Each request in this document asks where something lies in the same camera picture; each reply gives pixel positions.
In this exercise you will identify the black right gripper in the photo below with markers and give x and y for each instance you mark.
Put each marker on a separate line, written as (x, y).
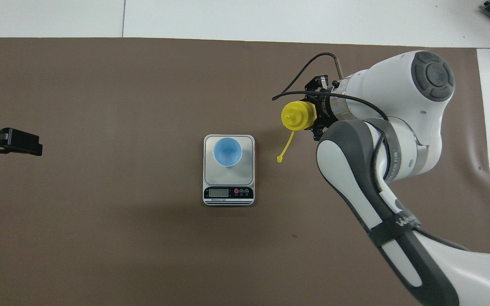
(328, 108)

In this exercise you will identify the yellow squeeze bottle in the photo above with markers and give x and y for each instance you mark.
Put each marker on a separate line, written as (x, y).
(296, 114)

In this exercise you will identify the light blue plastic cup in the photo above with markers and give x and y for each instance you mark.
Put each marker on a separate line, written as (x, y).
(227, 151)

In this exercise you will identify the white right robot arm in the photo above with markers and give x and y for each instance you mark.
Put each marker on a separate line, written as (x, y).
(398, 85)

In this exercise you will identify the silver digital kitchen scale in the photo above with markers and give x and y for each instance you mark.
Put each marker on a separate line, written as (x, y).
(247, 175)

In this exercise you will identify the brown paper table mat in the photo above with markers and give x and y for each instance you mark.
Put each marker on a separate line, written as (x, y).
(143, 255)

